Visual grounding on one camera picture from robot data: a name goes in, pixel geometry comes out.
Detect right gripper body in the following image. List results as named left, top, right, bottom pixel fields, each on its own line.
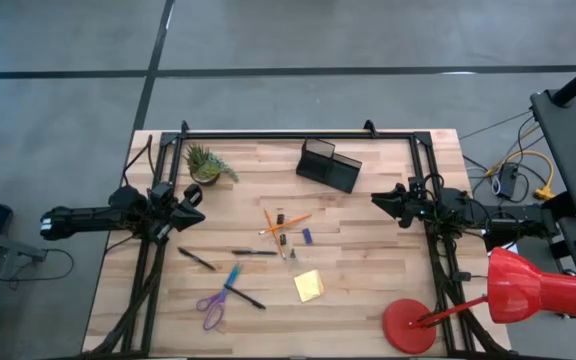
left=400, top=188, right=438, bottom=229

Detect black metal table frame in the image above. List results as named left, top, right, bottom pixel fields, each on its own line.
left=81, top=119, right=512, bottom=359

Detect dark grey side desk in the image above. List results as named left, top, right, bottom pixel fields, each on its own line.
left=530, top=88, right=576, bottom=341

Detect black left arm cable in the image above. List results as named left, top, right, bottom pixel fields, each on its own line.
left=121, top=133, right=154, bottom=189

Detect purple and blue scissors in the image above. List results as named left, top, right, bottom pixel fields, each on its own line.
left=196, top=263, right=243, bottom=332

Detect orange pencil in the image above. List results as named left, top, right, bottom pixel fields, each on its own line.
left=258, top=213, right=313, bottom=236
left=262, top=208, right=287, bottom=260

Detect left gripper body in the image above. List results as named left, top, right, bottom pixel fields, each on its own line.
left=146, top=182, right=178, bottom=246

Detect yellow sticky note pad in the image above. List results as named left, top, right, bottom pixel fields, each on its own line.
left=293, top=269, right=325, bottom=304

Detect black mesh desk organizer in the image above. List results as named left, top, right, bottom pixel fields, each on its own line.
left=295, top=138, right=363, bottom=195

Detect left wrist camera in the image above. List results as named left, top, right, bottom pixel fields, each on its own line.
left=182, top=183, right=204, bottom=207

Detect red desk lamp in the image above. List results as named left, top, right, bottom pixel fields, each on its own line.
left=381, top=246, right=576, bottom=355

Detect black power adapter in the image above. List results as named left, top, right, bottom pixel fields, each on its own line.
left=496, top=163, right=519, bottom=200

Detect black floor cable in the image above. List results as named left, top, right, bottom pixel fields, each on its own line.
left=459, top=110, right=533, bottom=141
left=0, top=248, right=75, bottom=291

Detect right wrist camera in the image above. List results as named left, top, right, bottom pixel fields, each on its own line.
left=406, top=175, right=428, bottom=202

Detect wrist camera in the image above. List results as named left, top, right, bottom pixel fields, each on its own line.
left=182, top=183, right=204, bottom=207
left=406, top=175, right=428, bottom=202

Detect succulent plant in black pot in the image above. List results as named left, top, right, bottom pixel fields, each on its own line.
left=183, top=143, right=240, bottom=187

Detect yellow cable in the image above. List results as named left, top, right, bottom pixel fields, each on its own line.
left=485, top=149, right=557, bottom=201

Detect black desk support beam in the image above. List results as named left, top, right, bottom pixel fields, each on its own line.
left=537, top=192, right=576, bottom=236

